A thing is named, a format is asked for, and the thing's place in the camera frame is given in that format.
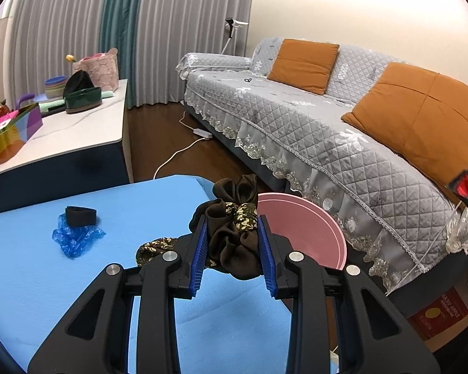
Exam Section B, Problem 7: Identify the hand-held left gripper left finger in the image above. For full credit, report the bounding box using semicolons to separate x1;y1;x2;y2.
27;216;209;374

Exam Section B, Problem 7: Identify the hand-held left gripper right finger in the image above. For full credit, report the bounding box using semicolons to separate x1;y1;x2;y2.
256;214;441;374

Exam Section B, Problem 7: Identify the brown floral cloth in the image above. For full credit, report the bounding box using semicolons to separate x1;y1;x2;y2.
136;174;263;281

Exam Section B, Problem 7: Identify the pink plastic basin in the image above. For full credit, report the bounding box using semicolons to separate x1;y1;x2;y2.
257;193;349;271

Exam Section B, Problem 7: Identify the orange cushion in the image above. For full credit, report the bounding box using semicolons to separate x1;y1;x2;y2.
267;39;340;95
341;62;468;195

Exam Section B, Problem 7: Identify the cardboard box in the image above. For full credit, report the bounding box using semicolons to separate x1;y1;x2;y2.
407;284;468;353

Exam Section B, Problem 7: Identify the black band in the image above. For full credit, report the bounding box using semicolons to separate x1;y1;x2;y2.
65;205;98;227

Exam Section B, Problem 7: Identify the blue plastic shoe cover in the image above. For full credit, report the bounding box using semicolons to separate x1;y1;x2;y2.
52;214;107;258

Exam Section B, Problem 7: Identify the grey quilted sofa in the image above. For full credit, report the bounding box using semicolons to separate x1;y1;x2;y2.
175;37;468;297

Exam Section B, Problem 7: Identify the blue foam mat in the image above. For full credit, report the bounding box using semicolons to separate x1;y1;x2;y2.
0;174;338;374

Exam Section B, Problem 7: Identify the white top coffee table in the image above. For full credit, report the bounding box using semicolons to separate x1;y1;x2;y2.
0;79;135;217

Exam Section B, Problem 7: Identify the mint green tray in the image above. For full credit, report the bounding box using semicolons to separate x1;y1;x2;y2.
39;90;115;117

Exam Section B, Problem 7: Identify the dark green round container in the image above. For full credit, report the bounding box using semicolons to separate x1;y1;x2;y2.
64;87;103;114

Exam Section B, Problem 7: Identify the black round lid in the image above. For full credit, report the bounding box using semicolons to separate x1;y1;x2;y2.
63;70;95;98

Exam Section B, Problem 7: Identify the pink quilted basket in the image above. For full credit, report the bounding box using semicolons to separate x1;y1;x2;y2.
72;48;119;91

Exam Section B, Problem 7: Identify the stack of pastel bowls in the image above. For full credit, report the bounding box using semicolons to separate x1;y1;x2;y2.
44;76;69;99

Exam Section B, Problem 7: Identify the colourful gift box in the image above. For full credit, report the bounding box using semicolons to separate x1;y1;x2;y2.
0;103;43;172

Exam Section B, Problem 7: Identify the grey curtain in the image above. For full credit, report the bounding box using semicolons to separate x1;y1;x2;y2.
130;0;257;106
8;0;115;104

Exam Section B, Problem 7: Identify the white floor lamp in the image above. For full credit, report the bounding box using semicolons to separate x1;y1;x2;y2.
222;17;250;53

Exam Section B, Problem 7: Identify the teal curtain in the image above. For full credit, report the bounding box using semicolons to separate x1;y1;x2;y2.
99;0;145;110

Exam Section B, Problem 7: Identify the white power cable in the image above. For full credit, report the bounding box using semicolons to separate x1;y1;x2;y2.
153;138;203;180

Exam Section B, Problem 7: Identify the thin white cable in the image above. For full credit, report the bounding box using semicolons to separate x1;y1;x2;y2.
178;109;197;131

